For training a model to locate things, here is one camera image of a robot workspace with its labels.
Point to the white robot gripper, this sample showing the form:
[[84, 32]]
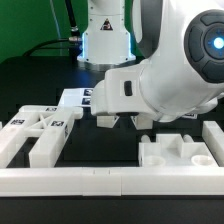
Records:
[[119, 92]]

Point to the white chair seat part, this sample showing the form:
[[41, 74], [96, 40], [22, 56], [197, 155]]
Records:
[[174, 150]]

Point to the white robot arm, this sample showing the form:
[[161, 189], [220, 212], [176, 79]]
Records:
[[183, 67]]

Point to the small white tagged cube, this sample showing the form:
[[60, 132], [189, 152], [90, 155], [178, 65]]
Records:
[[190, 116]]

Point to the white marker base plate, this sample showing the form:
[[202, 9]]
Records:
[[76, 97]]

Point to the white chair back frame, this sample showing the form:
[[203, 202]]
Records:
[[50, 125]]

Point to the white front obstacle wall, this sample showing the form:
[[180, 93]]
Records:
[[111, 181]]

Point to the white obstacle wall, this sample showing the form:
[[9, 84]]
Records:
[[111, 181], [213, 136]]

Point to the white right obstacle wall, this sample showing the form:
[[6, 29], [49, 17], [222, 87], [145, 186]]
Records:
[[213, 136]]

